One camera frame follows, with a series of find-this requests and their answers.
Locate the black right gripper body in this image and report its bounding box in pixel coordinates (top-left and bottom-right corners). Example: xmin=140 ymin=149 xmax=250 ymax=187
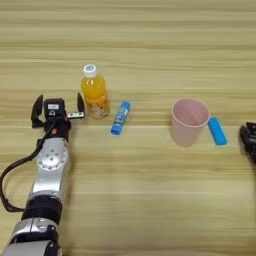
xmin=247 ymin=123 xmax=256 ymax=162

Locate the orange juice bottle white cap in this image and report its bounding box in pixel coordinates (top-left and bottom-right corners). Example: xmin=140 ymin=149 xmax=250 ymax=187
xmin=80 ymin=63 xmax=111 ymax=121

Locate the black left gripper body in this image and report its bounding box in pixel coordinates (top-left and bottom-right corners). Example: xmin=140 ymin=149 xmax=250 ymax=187
xmin=42 ymin=112 xmax=86 ymax=142

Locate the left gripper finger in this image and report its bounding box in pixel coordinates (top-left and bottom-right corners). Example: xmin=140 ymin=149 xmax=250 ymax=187
xmin=30 ymin=94 xmax=46 ymax=130
xmin=76 ymin=92 xmax=86 ymax=114

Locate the blue glue stick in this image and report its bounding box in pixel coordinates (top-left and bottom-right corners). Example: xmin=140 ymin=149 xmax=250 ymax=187
xmin=110 ymin=100 xmax=132 ymax=137

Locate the blue rectangular eraser block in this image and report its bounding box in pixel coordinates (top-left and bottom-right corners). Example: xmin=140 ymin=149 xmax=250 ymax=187
xmin=206 ymin=116 xmax=229 ymax=147

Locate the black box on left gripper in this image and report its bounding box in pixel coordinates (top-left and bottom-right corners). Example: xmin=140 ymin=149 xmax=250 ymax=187
xmin=43 ymin=98 xmax=67 ymax=118

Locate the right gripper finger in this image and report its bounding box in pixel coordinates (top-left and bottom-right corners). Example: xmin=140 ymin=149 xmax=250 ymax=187
xmin=238 ymin=121 xmax=251 ymax=150

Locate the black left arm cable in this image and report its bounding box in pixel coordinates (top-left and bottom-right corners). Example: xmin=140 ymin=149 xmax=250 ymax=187
xmin=0 ymin=122 xmax=58 ymax=214

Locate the pink plastic cup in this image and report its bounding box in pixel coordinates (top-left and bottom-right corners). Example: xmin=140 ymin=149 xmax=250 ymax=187
xmin=170 ymin=97 xmax=211 ymax=149

